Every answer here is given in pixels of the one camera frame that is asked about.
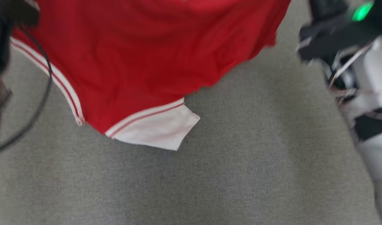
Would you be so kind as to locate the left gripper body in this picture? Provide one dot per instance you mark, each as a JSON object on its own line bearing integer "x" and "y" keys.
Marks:
{"x": 6, "y": 18}

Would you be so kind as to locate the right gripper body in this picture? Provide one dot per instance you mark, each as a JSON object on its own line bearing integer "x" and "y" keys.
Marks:
{"x": 338, "y": 28}

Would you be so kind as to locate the red jersey with navy lettering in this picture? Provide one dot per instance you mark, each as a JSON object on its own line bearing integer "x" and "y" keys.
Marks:
{"x": 141, "y": 56}

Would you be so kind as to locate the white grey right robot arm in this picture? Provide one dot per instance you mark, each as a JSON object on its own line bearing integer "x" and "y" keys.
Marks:
{"x": 375, "y": 93}

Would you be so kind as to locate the grey fabric sofa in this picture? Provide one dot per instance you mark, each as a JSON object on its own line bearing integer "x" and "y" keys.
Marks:
{"x": 225, "y": 162}

